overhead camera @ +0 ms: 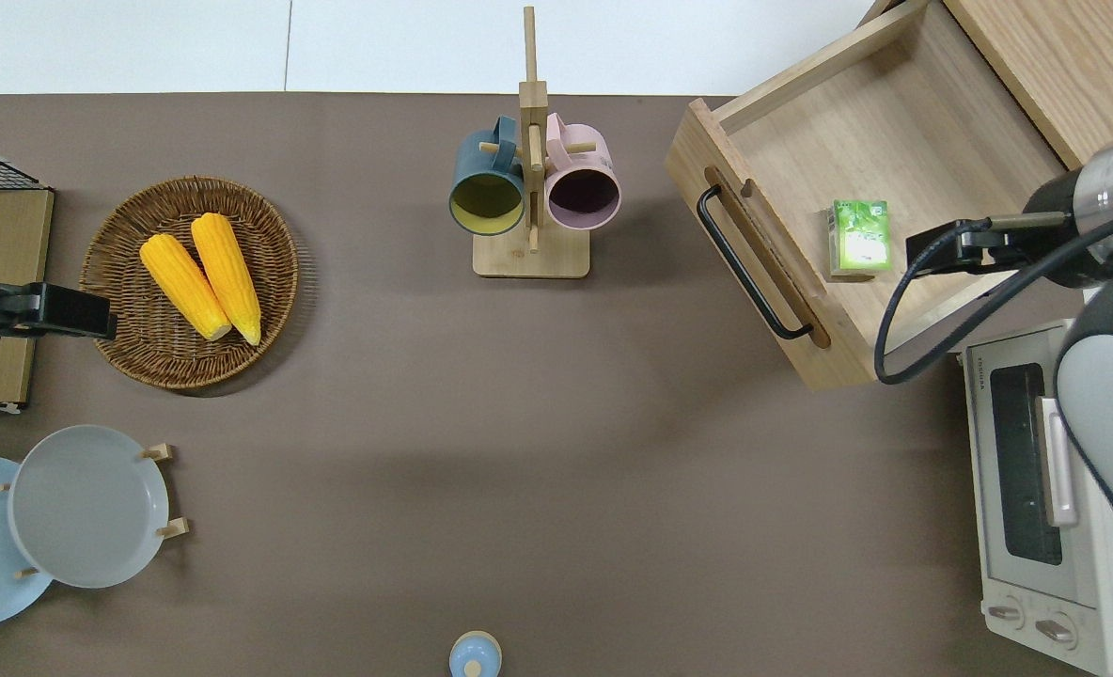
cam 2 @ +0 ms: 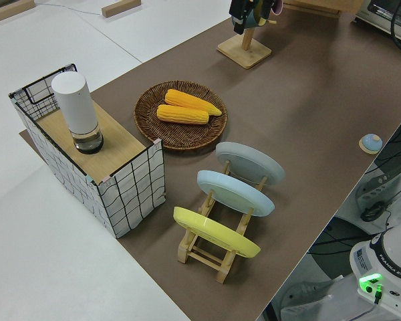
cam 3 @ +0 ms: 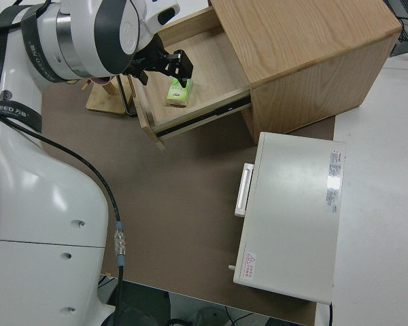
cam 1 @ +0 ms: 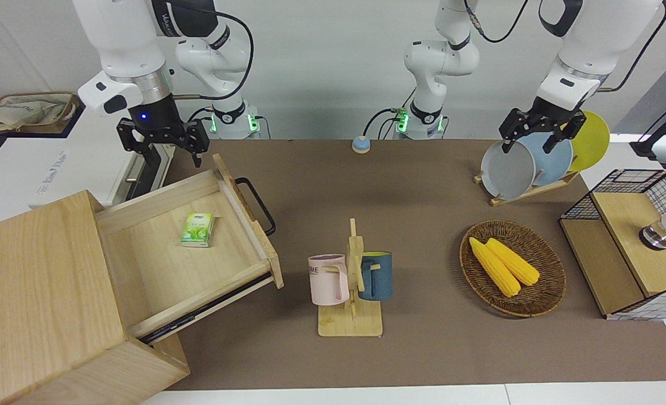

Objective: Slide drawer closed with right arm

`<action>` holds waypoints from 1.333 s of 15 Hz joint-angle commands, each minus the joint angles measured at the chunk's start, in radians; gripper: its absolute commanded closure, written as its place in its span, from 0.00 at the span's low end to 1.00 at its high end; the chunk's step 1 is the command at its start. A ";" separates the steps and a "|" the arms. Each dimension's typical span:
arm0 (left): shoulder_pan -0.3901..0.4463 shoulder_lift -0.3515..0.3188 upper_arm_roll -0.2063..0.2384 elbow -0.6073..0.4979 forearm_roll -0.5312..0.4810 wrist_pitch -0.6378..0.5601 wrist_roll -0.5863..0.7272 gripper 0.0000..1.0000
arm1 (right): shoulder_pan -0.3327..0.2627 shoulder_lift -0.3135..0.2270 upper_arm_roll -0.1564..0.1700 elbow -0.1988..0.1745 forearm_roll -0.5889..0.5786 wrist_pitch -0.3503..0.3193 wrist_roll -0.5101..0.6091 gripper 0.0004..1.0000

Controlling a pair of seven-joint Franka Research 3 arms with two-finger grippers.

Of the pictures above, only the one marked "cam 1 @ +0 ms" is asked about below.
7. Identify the pink mug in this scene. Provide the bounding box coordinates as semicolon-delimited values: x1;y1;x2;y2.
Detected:
308;254;349;306

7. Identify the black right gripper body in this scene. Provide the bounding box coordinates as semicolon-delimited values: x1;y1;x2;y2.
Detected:
126;93;192;148

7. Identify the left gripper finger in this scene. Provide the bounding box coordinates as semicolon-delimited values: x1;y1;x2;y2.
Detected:
542;114;587;154
499;108;537;156

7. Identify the white toaster oven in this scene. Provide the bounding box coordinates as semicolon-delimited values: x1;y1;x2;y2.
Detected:
0;104;176;231

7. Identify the black stand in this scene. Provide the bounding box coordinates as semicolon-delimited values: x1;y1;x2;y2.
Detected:
630;93;666;161

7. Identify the yellow plate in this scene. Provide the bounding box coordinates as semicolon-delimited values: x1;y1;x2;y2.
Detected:
561;110;611;173

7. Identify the black base cable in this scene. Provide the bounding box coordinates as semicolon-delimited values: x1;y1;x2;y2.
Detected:
364;107;404;140
187;107;215;138

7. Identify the yellow corn cob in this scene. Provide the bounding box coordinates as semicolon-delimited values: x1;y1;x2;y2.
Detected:
469;237;521;298
485;238;541;286

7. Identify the wooden plate rack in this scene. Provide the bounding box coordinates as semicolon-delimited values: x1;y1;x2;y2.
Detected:
474;170;581;207

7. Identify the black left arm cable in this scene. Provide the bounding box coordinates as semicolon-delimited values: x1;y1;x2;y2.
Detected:
596;0;666;93
463;0;532;44

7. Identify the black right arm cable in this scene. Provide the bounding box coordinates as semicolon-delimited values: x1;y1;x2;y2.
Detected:
164;0;255;102

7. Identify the light wooden cabinet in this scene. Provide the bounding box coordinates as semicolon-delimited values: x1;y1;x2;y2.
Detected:
0;190;190;405

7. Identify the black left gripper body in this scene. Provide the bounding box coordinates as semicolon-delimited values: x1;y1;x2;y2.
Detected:
527;96;587;129

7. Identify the green tissue pack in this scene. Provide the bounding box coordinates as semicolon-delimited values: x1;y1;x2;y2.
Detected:
181;212;215;248

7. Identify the brown wicker basket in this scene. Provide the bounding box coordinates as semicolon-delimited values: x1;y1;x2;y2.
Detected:
460;220;567;318

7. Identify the light blue plate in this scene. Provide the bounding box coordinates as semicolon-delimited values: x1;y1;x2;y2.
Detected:
516;132;574;187

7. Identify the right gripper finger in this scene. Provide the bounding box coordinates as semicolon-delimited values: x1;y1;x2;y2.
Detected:
116;118;162;168
184;121;210;168

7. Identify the wooden mug rack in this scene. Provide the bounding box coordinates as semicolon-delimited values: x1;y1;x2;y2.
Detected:
317;218;383;338

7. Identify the blue mug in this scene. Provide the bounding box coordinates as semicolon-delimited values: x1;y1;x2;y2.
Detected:
359;251;393;302

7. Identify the wire and wood shelf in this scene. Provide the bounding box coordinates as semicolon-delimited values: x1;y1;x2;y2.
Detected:
559;169;666;321

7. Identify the brown table mat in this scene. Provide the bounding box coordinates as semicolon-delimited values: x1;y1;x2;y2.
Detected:
142;139;666;392

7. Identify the grey plate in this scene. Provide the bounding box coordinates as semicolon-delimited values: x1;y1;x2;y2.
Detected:
480;139;537;201

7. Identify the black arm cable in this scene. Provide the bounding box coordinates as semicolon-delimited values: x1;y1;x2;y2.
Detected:
463;0;532;44
164;0;255;102
596;0;666;93

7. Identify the brown paper bag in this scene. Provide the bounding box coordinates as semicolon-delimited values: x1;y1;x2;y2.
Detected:
0;92;80;134

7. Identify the wooden drawer with black handle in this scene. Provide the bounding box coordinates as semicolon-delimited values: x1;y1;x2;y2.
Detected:
96;153;285;345

